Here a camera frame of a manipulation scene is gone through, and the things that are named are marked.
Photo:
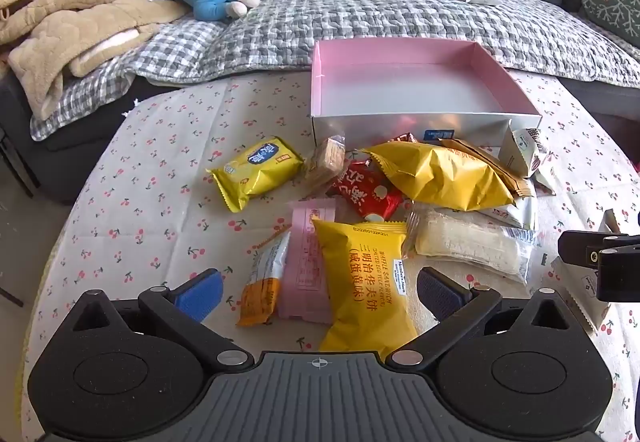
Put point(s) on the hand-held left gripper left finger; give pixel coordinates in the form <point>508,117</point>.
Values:
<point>200,294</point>

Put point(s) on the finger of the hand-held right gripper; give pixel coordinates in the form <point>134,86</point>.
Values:
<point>580,247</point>
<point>620,274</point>

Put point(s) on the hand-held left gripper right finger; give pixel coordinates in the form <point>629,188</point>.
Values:
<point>440,292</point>

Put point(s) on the small beige snack packet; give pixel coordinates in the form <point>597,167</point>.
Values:
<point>609,221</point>

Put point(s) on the white packet with serrated edge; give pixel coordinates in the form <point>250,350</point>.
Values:
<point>575,294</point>

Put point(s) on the clear packet with cream bar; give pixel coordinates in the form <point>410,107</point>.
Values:
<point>470,242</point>

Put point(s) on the orange and white snack packet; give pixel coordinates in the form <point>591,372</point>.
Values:
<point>262,282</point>

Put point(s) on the silver white snack packet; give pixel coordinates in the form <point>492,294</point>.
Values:
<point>520,209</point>

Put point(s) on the yellow waffle sandwich packet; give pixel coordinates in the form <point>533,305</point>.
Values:
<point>367,287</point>

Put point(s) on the gold wafer packet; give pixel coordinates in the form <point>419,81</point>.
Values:
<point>505,172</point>

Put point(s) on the pink snack packet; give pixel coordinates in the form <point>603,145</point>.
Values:
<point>302,262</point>

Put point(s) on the white snack packet black print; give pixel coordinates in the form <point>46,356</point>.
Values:
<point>525,152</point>

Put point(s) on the large crinkled yellow snack bag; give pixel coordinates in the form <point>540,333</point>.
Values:
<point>440,175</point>

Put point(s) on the large red snack packet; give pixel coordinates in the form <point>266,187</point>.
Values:
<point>362,192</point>

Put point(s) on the small yellow biscuit packet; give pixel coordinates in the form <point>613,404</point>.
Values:
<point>255,172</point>

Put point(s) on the clear packet of crackers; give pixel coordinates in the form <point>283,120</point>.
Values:
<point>325,165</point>

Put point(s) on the pink-lined silver cardboard box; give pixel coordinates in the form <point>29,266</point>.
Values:
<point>400,87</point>

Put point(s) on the cherry print tablecloth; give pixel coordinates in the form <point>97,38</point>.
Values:
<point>150,202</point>

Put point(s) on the grey checked quilt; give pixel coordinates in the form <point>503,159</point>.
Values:
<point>400,15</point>

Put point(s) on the beige fleece blanket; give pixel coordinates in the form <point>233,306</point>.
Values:
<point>60,7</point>

